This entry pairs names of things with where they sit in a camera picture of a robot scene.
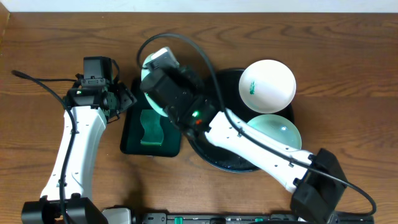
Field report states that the green sponge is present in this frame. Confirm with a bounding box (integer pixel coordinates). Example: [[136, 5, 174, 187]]
[[140, 110, 164, 146]]

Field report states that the mint green plate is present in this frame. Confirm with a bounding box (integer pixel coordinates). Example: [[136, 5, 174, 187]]
[[248, 114, 302, 149], [141, 54, 168, 118]]

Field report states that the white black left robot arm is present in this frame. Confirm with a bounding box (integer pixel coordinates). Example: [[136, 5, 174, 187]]
[[21, 78, 136, 223]]

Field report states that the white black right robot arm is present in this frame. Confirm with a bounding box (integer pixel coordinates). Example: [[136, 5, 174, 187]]
[[141, 65, 347, 223]]

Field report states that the dark green rectangular tray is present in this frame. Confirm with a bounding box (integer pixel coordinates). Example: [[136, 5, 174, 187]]
[[120, 78, 182, 157]]

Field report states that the round black tray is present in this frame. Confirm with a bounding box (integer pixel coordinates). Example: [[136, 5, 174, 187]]
[[183, 68, 295, 174]]

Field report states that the mint green plate front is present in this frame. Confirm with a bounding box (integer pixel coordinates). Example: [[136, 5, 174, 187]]
[[248, 114, 302, 149]]

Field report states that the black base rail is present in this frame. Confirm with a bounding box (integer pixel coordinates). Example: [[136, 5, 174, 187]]
[[133, 212, 376, 224]]

